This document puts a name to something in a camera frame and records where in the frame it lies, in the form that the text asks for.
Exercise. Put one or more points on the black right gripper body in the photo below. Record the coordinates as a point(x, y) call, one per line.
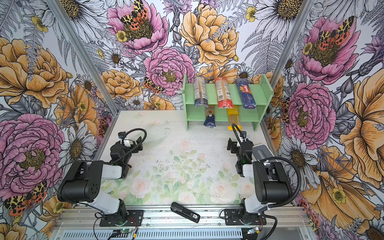
point(235, 149)

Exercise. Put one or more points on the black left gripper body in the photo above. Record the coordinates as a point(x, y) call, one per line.
point(129, 149)

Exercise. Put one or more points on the yellow pasta bag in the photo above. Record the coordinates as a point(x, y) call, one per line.
point(233, 117)

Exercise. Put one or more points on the blue and clear spaghetti bag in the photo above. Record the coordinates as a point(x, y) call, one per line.
point(210, 121)

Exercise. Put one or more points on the blue Barilla spaghetti bag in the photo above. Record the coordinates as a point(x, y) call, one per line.
point(245, 93)

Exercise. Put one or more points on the red spaghetti bag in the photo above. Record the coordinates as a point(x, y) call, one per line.
point(223, 94)

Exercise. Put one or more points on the clear spaghetti bag dark ends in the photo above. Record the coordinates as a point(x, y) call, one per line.
point(200, 93)

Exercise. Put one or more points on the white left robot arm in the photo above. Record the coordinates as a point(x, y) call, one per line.
point(82, 182)

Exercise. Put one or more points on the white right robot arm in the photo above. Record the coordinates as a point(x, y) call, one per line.
point(271, 184)

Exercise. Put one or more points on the green wooden shelf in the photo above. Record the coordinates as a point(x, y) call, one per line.
point(262, 93)

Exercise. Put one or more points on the white grey tissue box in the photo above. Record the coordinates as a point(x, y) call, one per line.
point(261, 152)

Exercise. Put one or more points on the black handheld device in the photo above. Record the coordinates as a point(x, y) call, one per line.
point(185, 213)

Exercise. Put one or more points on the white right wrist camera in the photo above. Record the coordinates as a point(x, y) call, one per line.
point(242, 136)

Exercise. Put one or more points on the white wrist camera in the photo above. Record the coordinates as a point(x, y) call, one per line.
point(242, 136)
point(127, 143)

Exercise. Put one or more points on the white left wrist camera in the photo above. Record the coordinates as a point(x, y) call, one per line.
point(127, 143)

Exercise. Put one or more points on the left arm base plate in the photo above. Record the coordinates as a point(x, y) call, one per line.
point(132, 218)

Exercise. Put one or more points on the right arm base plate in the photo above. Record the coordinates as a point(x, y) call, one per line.
point(236, 217)

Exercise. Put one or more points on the aluminium frame rail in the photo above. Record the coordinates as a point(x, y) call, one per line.
point(160, 223)

